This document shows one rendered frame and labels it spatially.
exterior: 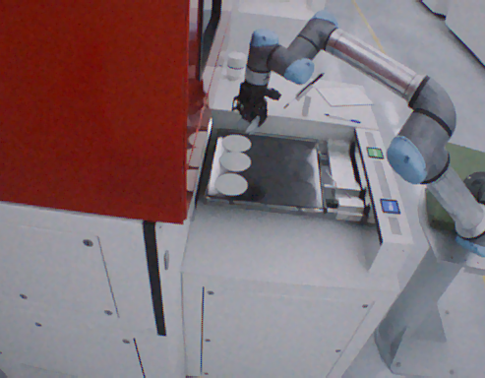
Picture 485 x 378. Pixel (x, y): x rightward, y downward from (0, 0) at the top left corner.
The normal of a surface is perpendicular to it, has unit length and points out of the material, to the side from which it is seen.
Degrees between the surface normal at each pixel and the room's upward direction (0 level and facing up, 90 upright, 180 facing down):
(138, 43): 90
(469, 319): 0
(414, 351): 0
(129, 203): 90
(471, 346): 0
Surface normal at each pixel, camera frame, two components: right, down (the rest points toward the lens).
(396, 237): 0.09, -0.74
